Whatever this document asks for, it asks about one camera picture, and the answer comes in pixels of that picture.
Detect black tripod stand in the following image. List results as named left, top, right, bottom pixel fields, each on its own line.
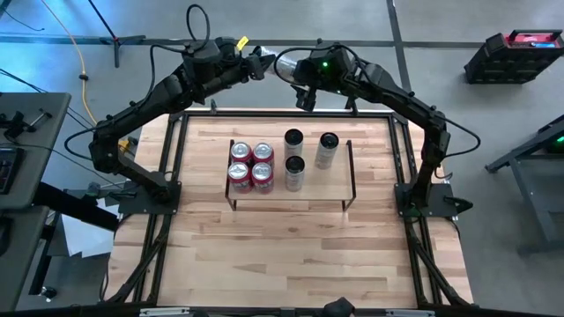
left=86, top=0, right=147, bottom=70

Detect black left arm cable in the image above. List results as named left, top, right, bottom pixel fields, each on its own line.
left=63, top=3, right=212, bottom=162

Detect wooden shelf with black frame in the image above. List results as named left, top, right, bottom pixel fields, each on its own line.
left=223, top=138, right=356, bottom=212

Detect black keyboard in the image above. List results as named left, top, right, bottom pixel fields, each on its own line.
left=0, top=147, right=26, bottom=195

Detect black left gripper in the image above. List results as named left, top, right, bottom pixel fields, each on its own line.
left=218, top=41, right=277, bottom=85

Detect black floor cable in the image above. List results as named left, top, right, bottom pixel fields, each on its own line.
left=0, top=67, right=102, bottom=133

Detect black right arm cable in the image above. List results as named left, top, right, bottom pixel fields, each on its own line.
left=272, top=43, right=482, bottom=181

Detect white paper sheets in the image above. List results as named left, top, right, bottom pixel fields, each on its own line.
left=60, top=196, right=121, bottom=259

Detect silver metal bracket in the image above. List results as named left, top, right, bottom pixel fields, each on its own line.
left=139, top=306, right=190, bottom=317
left=386, top=309, right=436, bottom=317

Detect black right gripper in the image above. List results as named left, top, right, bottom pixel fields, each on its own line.
left=293, top=37, right=353, bottom=114

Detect black clamp tool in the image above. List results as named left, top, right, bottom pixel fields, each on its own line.
left=0, top=108, right=54, bottom=141

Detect yellow extension cable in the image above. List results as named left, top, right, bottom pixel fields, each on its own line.
left=41, top=0, right=133, bottom=153

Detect black aluminium table frame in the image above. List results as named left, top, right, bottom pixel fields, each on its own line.
left=105, top=97, right=475, bottom=309

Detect black red tool case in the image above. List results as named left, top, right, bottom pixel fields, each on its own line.
left=463, top=28, right=564, bottom=85

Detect black desk beam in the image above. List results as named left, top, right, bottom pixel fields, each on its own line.
left=33, top=181, right=120, bottom=232

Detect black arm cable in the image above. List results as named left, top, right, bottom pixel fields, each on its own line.
left=272, top=43, right=482, bottom=181
left=63, top=3, right=212, bottom=162

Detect grey metal stand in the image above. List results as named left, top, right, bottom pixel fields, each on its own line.
left=484, top=113, right=564, bottom=259

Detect Fanta soda can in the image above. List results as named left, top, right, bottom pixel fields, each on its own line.
left=252, top=140, right=277, bottom=166
left=250, top=161, right=277, bottom=195
left=226, top=160, right=253, bottom=194
left=229, top=140, right=255, bottom=166

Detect grey office desk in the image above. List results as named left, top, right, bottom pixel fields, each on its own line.
left=0, top=205, right=50, bottom=312
left=0, top=91, right=72, bottom=210

